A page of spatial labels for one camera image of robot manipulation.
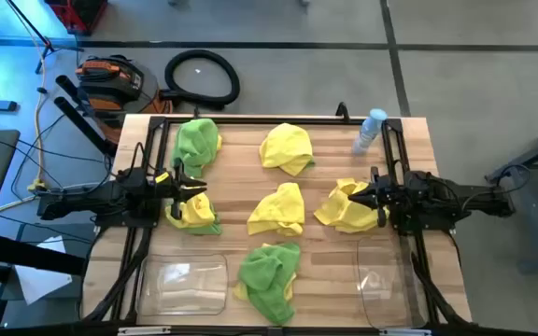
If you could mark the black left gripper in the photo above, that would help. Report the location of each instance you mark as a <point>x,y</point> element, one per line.
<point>166,189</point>

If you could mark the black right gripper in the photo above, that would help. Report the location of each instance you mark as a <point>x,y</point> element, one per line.
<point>390,196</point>

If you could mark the green microfiber towel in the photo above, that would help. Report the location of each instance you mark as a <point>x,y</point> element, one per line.
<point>208,229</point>
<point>194,140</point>
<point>311,163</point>
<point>264,275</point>

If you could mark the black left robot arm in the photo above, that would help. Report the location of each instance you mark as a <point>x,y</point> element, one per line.
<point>87,198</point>

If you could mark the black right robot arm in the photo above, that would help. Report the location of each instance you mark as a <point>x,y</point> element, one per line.
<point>465,196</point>

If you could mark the light blue air mist bottle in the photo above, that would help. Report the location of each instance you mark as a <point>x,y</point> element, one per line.
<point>367,133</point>

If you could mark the black clamp hook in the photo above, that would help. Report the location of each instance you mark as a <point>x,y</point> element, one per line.
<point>342,112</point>

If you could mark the clear plastic basket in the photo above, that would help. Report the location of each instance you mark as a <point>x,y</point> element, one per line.
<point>381,289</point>
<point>180,284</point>

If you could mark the black vacuum wand tube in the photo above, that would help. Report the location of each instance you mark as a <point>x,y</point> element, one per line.
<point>82,123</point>
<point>68,86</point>

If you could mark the orange and black shop vacuum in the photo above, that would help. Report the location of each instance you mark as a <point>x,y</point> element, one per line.
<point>115,84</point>

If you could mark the black desk leg beam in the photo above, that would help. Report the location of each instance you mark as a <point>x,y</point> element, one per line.
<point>31,254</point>

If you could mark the white paper sheet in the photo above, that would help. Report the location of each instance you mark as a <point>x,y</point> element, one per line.
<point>40,280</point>

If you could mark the red tool box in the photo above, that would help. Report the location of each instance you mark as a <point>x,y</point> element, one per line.
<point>77,14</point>

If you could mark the black tripod stand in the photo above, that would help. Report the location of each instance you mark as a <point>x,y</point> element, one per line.
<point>31,25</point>

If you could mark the black aluminium table frame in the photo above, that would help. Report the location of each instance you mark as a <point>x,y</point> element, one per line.
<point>273,120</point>

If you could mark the blue metal table frame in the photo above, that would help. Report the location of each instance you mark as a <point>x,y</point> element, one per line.
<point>535,224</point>

